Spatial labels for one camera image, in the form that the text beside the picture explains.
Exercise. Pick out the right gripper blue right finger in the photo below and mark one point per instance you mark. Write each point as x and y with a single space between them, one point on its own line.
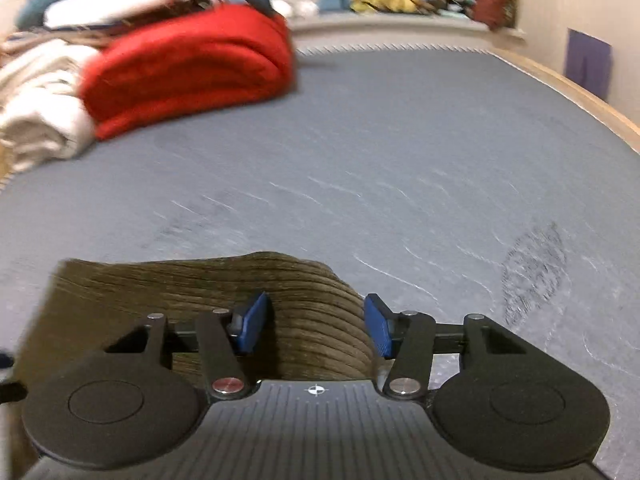
407 339

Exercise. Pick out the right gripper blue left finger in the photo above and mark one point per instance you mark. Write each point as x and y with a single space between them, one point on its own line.
229 343

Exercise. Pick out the dark olive corduroy pants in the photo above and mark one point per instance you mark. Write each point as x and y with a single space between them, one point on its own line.
319 330

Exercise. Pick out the grey bed mattress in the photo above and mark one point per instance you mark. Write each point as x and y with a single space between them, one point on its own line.
445 182

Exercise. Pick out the cream folded blanket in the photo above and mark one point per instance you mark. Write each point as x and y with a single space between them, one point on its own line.
42 116

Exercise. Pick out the red folded blanket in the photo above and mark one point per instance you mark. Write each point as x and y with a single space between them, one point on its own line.
231 55

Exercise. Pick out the navy striped folded cloth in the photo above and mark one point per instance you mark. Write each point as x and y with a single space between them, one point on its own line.
101 35

